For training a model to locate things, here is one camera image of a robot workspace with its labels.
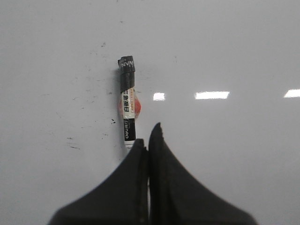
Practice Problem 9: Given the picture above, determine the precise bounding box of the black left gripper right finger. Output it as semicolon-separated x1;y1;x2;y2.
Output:
149;123;257;225

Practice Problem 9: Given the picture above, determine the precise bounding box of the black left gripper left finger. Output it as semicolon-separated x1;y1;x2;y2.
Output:
49;139;149;225

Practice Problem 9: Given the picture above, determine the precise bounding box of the black whiteboard marker with label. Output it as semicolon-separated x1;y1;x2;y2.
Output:
118;56;141;151

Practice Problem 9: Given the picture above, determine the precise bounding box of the white whiteboard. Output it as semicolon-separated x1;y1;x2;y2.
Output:
0;0;300;225

